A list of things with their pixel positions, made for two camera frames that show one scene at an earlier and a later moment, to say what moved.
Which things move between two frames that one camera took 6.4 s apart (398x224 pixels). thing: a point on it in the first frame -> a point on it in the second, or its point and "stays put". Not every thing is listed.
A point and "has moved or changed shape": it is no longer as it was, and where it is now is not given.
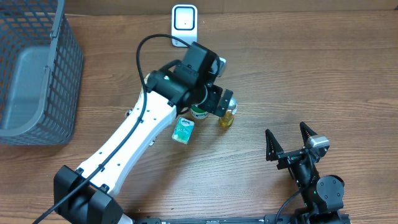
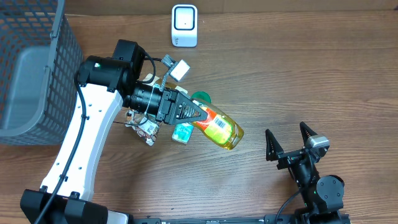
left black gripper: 209,104 -> 170,100
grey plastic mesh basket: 41,73 stays put
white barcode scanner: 184,24 stays put
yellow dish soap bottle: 227,120 has moved or changed shape
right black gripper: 274,147 stays put
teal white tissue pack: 183,131 stays put
